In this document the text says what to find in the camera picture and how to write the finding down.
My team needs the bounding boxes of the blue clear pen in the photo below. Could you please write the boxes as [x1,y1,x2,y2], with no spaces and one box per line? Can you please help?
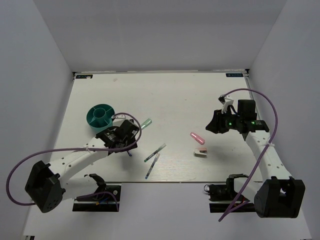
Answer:
[145,153,160,180]

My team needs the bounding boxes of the pink translucent eraser case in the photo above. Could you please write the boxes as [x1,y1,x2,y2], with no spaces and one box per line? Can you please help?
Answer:
[190,132,205,145]

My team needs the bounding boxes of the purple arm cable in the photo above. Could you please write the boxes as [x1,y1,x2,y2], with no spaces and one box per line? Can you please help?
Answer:
[6,112,143,206]
[218,88,279,223]

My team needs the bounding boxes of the left corner label sticker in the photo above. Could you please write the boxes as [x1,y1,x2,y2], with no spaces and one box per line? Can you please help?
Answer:
[75,74,93,79]

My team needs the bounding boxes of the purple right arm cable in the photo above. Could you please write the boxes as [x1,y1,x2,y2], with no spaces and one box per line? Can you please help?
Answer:
[218,88,279,223]

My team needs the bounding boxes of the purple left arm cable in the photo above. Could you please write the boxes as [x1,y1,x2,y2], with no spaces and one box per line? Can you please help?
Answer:
[6,112,143,206]

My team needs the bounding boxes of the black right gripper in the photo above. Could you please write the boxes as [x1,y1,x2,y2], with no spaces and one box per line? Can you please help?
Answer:
[205,107,243,134]

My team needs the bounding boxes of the teal round divided organizer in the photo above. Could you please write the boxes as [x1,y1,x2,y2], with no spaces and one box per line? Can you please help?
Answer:
[86,104,115,134]

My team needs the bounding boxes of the corner label sticker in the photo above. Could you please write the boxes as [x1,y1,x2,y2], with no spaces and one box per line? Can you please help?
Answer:
[75,74,93,79]
[225,73,244,78]

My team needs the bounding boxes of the right corner label sticker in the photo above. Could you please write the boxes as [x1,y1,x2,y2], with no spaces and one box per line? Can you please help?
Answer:
[225,73,244,78]

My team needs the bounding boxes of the green clear pen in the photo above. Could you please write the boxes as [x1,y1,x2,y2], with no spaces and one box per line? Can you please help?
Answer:
[144,143,167,163]

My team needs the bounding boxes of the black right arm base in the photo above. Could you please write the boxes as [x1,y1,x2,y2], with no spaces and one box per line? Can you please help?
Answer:
[203,174,255,213]

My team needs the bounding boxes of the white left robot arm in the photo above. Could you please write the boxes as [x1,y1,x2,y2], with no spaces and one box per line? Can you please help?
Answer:
[25,119,141,213]

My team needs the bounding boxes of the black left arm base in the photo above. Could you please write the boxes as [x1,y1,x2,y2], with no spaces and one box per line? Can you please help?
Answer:
[72,173,122,213]

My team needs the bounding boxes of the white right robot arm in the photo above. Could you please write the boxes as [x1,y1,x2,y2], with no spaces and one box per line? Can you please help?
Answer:
[204,96,306,218]

